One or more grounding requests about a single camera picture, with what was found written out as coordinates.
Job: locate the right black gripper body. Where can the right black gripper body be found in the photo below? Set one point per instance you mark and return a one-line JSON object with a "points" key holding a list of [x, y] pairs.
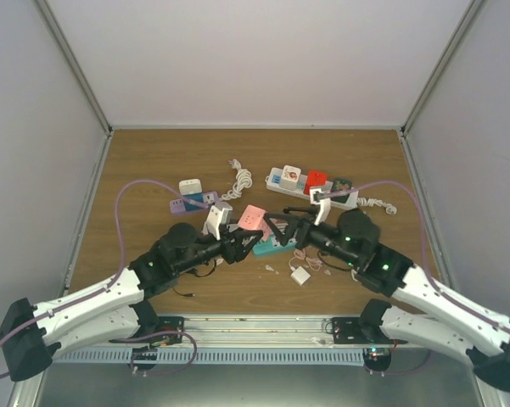
{"points": [[305, 238]]}

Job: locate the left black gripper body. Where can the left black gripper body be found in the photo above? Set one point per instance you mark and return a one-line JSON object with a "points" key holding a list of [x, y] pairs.
{"points": [[230, 253]]}

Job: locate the pink cube adapter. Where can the pink cube adapter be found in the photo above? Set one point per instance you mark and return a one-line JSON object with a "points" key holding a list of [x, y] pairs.
{"points": [[252, 219]]}

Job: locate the red cube adapter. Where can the red cube adapter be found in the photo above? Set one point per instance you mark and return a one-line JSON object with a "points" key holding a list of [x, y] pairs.
{"points": [[314, 178]]}

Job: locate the dark green cube adapter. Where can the dark green cube adapter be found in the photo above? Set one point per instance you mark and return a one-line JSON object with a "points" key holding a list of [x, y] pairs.
{"points": [[341, 184]]}

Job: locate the white cartoon cube adapter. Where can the white cartoon cube adapter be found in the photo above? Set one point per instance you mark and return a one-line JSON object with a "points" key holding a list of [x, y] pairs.
{"points": [[290, 177]]}

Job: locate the blue cube adapter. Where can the blue cube adapter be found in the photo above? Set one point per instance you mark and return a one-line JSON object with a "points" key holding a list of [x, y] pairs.
{"points": [[193, 202]]}

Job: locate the white square charger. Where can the white square charger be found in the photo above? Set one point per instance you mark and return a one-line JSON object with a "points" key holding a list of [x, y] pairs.
{"points": [[190, 186]]}

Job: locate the black power adapter with cable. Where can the black power adapter with cable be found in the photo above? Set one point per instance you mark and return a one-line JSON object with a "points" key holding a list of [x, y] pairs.
{"points": [[184, 295]]}

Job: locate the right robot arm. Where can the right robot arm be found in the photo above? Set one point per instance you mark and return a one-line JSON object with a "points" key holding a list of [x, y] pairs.
{"points": [[451, 324]]}

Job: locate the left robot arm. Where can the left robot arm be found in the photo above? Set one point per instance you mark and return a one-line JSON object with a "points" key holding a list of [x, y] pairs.
{"points": [[117, 309]]}

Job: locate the small white plug adapter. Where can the small white plug adapter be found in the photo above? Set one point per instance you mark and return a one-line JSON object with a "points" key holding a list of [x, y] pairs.
{"points": [[300, 275]]}

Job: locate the teal power strip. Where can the teal power strip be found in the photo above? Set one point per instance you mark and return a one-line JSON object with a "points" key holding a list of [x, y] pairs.
{"points": [[272, 246]]}

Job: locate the purple power strip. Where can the purple power strip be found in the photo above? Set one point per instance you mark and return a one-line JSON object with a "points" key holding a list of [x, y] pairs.
{"points": [[176, 206]]}

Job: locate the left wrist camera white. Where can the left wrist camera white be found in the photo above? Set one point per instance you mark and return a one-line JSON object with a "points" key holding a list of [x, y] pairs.
{"points": [[218, 215]]}

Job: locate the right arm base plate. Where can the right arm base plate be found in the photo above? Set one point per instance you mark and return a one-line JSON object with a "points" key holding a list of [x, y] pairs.
{"points": [[351, 330]]}

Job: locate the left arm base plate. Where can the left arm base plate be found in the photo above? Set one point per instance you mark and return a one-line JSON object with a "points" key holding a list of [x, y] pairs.
{"points": [[167, 332]]}

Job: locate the slotted cable duct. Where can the slotted cable duct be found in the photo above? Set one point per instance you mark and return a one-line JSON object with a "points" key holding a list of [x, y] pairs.
{"points": [[220, 356]]}

